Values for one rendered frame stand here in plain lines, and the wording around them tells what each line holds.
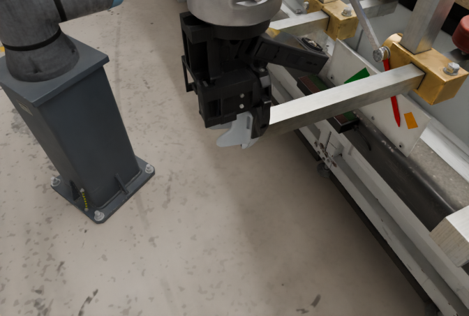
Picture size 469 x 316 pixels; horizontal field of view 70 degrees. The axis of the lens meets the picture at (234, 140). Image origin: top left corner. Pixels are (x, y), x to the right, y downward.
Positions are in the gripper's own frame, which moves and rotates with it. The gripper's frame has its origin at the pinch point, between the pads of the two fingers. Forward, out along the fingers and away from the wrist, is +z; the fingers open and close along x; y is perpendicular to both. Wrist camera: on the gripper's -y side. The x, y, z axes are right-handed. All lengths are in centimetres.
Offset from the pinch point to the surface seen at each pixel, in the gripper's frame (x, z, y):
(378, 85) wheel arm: 0.9, -3.4, -21.3
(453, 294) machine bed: 26, 66, -55
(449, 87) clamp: 5.0, -2.7, -31.7
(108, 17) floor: -207, 82, 6
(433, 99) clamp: 4.8, -0.7, -29.9
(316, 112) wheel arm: 1.5, -2.6, -10.0
